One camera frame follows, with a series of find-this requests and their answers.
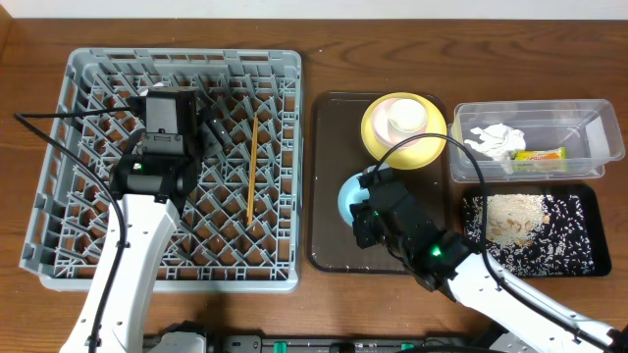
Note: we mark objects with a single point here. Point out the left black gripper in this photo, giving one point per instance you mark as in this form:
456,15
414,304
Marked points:
209,130

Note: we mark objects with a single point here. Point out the light blue bowl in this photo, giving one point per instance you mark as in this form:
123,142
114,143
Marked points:
352,193

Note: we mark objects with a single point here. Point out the wooden chopstick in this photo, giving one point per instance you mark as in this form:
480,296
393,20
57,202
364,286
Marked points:
253,158
250,209

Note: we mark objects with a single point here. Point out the white paper napkin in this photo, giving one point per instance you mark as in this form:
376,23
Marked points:
499,142

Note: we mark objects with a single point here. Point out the food scraps rice pile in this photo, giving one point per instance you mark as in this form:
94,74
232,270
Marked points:
539,235

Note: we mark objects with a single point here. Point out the green yellow snack wrapper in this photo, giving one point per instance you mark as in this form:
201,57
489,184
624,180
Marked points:
540,161

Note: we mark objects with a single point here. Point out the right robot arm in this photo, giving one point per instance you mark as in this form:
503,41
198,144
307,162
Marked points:
484,285

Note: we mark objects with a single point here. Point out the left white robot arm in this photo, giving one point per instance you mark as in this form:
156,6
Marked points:
114,314

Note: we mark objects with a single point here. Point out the grey dishwasher rack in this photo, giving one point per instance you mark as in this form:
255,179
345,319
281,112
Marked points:
213,248

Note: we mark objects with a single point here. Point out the clear plastic waste bin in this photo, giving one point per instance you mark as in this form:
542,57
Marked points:
587,128

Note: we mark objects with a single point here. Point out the black waste tray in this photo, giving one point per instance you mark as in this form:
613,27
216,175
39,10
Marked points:
592,215

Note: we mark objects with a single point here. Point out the yellow plate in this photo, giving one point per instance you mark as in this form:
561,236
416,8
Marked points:
414,154

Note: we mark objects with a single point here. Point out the dark brown serving tray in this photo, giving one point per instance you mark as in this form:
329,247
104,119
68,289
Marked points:
337,154

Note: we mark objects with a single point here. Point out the pink bowl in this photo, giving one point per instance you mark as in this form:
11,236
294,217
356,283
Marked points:
380,123

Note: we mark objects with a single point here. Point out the cream white cup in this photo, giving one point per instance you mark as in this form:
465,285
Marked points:
406,117

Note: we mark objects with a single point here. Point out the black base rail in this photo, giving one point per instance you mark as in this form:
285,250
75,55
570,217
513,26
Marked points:
256,341

